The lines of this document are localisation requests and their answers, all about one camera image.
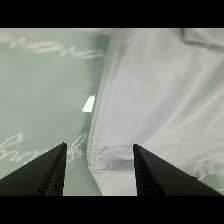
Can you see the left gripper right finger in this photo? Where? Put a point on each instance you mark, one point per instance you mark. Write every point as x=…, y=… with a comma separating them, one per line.
x=156, y=178

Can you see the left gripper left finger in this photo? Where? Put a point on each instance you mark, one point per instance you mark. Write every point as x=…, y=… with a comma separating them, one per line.
x=46, y=176

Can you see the white shirt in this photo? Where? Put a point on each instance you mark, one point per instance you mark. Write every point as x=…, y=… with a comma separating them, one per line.
x=156, y=96

